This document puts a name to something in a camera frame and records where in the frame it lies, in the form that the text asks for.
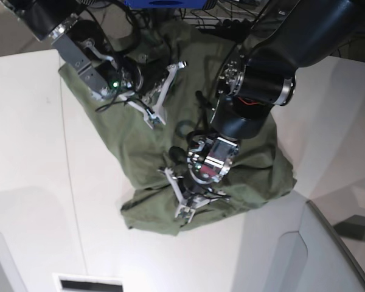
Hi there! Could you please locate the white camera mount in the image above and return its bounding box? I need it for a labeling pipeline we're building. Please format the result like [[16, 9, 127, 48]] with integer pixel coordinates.
[[158, 167, 231, 223], [118, 61, 187, 129]]

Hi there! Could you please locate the green t-shirt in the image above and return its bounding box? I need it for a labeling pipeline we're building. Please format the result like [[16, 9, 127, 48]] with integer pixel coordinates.
[[59, 22, 296, 235]]

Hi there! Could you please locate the black power strip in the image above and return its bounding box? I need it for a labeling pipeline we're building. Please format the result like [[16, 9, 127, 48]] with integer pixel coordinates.
[[195, 18, 252, 33]]

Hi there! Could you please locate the white slotted plate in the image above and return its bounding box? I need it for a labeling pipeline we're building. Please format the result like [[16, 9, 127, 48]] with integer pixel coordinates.
[[52, 273, 124, 292]]

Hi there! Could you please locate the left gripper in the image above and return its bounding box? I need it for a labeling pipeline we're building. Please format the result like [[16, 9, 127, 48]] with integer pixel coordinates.
[[182, 173, 210, 198]]

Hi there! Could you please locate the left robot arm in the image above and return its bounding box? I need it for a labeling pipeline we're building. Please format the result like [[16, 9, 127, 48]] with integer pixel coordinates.
[[175, 1, 365, 198]]

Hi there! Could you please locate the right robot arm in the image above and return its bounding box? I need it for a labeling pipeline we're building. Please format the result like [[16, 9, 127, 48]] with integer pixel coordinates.
[[1, 1, 168, 100]]

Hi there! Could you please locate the blue box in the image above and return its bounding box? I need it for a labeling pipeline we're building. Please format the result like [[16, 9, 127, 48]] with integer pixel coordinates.
[[124, 0, 206, 9]]

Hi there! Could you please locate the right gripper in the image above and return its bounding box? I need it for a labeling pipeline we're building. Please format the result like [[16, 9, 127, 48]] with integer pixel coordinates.
[[133, 65, 169, 103]]

